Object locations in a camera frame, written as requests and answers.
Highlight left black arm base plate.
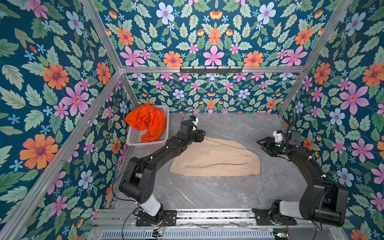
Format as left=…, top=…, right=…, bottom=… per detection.
left=136, top=210, right=177, bottom=227

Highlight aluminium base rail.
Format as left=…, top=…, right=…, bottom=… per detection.
left=92, top=207, right=341, bottom=229

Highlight orange shorts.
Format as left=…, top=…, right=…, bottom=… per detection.
left=125, top=105, right=167, bottom=143

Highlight black hook rail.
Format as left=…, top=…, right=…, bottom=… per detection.
left=179, top=66, right=243, bottom=75

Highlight white perforated plastic basket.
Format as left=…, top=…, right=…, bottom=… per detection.
left=126, top=106, right=170, bottom=148

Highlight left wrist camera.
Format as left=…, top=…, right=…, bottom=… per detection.
left=180, top=116, right=199, bottom=136

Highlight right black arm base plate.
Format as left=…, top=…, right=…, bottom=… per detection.
left=252, top=209, right=297, bottom=226

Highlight beige drawstring shorts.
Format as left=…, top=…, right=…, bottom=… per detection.
left=170, top=137, right=261, bottom=177

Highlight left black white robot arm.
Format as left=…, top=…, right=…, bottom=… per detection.
left=118, top=130, right=206, bottom=217

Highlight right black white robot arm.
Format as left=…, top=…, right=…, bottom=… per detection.
left=257, top=137, right=349, bottom=227

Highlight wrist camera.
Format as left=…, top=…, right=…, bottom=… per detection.
left=180, top=116, right=199, bottom=136
left=273, top=120, right=301, bottom=146

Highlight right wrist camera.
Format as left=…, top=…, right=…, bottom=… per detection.
left=273, top=120, right=301, bottom=146

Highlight white vented cable duct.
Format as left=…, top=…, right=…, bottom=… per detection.
left=101, top=229, right=275, bottom=240

